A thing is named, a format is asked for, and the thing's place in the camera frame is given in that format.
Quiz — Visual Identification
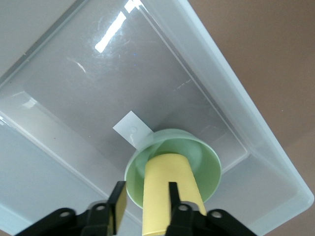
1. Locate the translucent white plastic bin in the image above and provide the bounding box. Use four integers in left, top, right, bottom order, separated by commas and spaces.
0, 0, 315, 236

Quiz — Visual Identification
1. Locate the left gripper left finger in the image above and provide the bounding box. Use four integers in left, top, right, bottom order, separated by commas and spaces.
16, 181, 128, 236

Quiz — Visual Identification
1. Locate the pale green bowl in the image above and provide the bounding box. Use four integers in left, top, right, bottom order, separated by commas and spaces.
125, 128, 223, 210

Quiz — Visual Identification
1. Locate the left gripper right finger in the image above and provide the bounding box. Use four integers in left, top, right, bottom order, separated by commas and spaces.
166, 181, 258, 236

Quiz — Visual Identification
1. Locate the yellow plastic cup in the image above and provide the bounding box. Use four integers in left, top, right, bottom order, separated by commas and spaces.
142, 152, 208, 236

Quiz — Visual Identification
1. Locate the brown table cover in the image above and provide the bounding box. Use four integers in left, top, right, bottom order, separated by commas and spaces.
186, 0, 315, 236

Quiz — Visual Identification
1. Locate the white square label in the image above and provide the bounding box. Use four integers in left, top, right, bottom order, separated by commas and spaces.
112, 110, 155, 150

